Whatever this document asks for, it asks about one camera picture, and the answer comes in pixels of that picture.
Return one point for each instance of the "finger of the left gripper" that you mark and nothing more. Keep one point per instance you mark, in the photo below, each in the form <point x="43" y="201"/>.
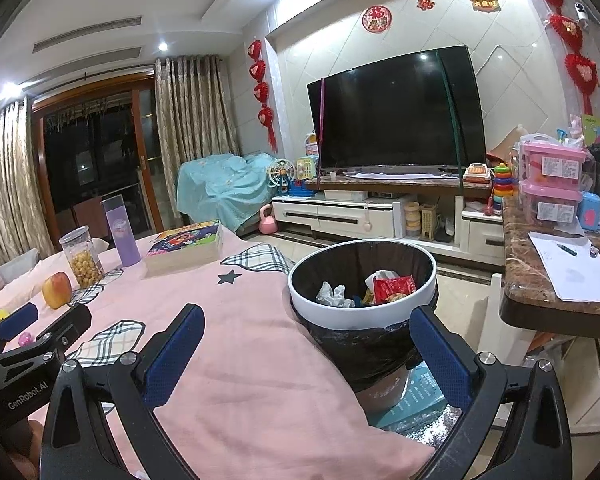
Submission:
<point x="16" y="322"/>
<point x="60" y="335"/>

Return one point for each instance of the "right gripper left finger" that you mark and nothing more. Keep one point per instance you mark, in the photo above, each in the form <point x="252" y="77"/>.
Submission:
<point x="77" y="442"/>

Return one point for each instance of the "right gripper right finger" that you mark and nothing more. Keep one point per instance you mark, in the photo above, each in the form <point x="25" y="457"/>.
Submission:
<point x="536" y="441"/>

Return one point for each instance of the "red snack packet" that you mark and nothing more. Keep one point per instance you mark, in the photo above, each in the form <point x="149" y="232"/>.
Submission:
<point x="393" y="289"/>

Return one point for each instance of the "white tissue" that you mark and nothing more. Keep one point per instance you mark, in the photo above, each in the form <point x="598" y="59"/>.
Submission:
<point x="334" y="297"/>

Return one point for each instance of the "black trash bag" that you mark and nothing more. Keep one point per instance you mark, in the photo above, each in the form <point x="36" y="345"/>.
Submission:
<point x="367" y="343"/>

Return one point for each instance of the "white round trash bin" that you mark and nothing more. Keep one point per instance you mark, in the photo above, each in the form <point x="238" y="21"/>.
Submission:
<point x="350" y="264"/>

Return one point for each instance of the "left hand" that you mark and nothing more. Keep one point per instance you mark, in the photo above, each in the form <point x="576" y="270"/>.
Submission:
<point x="20" y="450"/>

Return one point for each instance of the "red yellow apple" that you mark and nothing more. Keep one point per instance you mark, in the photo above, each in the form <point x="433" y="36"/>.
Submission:
<point x="57" y="290"/>

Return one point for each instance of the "clear jar of snacks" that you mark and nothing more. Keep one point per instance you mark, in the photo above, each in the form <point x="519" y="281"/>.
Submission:
<point x="82" y="257"/>

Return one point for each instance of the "silver foil insulated bag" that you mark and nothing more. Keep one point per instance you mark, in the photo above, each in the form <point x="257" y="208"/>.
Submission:
<point x="423" y="414"/>

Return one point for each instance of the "beige curtain left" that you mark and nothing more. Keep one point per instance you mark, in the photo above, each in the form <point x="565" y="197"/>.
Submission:
<point x="22" y="222"/>

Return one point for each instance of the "beige curtain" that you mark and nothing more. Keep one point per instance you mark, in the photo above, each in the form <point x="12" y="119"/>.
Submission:
<point x="22" y="222"/>
<point x="192" y="114"/>

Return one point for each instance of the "marble side counter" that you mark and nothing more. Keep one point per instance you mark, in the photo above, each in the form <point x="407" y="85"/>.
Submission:
<point x="529" y="299"/>

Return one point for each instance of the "purple tall box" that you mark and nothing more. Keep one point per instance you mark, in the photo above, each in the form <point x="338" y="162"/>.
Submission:
<point x="121" y="230"/>

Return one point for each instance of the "pink table cloth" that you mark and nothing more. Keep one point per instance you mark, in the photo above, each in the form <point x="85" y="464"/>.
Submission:
<point x="258" y="398"/>

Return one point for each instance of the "colourful book box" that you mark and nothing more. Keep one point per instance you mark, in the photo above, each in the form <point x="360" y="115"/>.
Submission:
<point x="184" y="248"/>

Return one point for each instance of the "white paper sheet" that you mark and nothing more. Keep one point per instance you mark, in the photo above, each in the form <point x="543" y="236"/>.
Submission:
<point x="569" y="265"/>

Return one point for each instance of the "wooden sliding door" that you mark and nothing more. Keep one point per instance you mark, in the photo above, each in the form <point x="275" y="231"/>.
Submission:
<point x="94" y="142"/>

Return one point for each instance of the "white tv cabinet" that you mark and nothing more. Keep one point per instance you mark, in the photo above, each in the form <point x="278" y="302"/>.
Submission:
<point x="357" y="208"/>

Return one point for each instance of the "teal covered armchair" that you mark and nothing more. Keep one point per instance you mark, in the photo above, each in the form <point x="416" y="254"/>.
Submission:
<point x="228" y="188"/>

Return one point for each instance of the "pink plastic storage boxes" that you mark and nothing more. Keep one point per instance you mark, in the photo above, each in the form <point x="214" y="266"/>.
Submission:
<point x="549" y="180"/>

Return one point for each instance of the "pink kettlebell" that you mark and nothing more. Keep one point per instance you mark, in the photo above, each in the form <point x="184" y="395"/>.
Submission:
<point x="267" y="222"/>

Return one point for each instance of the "beige curtain right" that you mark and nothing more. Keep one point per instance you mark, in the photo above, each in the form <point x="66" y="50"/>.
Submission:
<point x="192" y="114"/>

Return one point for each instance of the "ferris wheel toy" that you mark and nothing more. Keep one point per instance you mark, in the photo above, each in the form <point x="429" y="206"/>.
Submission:
<point x="281" y="175"/>

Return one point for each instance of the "large black television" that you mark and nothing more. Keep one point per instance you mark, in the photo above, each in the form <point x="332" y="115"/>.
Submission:
<point x="420" y="109"/>

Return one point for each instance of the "rainbow stacking ring toy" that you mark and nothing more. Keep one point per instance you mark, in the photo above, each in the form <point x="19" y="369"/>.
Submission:
<point x="503" y="186"/>

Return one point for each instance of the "red lantern string decoration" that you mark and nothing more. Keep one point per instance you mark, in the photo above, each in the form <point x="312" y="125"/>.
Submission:
<point x="257" y="71"/>

